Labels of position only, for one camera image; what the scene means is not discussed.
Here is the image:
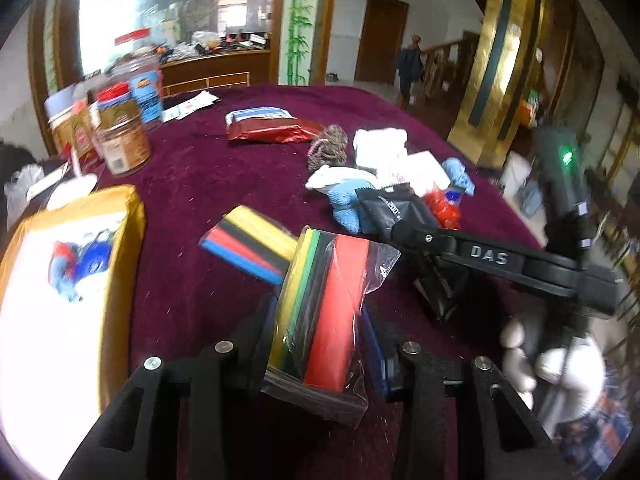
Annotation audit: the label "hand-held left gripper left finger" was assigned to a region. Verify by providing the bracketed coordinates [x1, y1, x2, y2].
[60, 300, 279, 480]

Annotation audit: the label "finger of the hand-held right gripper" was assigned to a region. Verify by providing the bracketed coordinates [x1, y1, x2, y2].
[413, 255, 473, 322]
[379, 225, 568, 307]

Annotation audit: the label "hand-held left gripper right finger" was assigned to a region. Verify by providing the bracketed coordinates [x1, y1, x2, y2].
[360, 305, 571, 480]

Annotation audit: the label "pack of coloured felt sheets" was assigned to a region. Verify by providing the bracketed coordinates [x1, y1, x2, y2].
[262, 225, 402, 429]
[199, 205, 301, 287]

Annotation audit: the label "black packet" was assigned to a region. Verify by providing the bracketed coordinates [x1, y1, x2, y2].
[354, 184, 443, 248]

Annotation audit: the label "yellow bag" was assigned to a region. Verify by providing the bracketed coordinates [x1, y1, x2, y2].
[0, 185, 147, 476]

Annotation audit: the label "brown knitted hat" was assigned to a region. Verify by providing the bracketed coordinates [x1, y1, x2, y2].
[306, 124, 349, 172]

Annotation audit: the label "person's right hand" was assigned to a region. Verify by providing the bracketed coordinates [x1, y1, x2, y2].
[500, 310, 608, 421]

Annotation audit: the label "white bucket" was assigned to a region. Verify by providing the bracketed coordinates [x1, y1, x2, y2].
[500, 152, 536, 206]

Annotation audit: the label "red mesh pouch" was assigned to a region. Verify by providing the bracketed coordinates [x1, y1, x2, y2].
[424, 185, 464, 231]

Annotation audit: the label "small blue cloth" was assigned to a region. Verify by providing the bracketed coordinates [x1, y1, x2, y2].
[442, 157, 476, 196]

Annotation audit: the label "light blue towel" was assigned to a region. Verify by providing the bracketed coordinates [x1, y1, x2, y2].
[327, 180, 381, 235]

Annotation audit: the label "golden pillar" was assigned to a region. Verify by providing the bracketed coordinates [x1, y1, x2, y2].
[447, 0, 551, 167]

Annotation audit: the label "folded white cloth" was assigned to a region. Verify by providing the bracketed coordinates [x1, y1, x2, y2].
[353, 129, 409, 171]

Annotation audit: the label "white sock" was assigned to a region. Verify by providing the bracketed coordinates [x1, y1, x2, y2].
[305, 165, 381, 192]

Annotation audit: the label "wooden staircase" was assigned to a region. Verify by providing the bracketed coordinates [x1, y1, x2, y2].
[419, 32, 482, 107]

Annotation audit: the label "blue and red toy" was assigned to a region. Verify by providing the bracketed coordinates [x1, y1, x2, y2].
[49, 240, 114, 302]

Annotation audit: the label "red foil packet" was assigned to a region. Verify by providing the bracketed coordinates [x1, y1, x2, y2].
[226, 119, 325, 147]

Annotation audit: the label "brown wooden door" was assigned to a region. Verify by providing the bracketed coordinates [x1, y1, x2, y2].
[355, 0, 410, 85]

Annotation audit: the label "white round lid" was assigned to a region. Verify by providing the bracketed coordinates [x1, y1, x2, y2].
[47, 174, 99, 210]

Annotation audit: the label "blue and white packet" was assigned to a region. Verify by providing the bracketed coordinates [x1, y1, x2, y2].
[225, 106, 296, 126]

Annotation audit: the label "red-lidded jar with orange label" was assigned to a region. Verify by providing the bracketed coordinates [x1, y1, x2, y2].
[92, 85, 152, 177]

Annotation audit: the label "white paper leaflets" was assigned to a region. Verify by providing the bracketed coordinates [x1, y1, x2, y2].
[162, 91, 221, 122]

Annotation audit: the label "clear jar with blue label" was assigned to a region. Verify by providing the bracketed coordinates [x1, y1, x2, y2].
[107, 52, 164, 133]

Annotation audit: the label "clear plastic bag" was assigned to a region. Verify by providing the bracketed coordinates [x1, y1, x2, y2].
[4, 164, 46, 221]

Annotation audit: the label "jar with gold label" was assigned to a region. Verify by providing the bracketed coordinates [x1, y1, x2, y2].
[45, 95, 101, 171]

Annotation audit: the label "wooden mirror cabinet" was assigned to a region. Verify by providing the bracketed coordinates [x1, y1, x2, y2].
[27, 0, 288, 156]

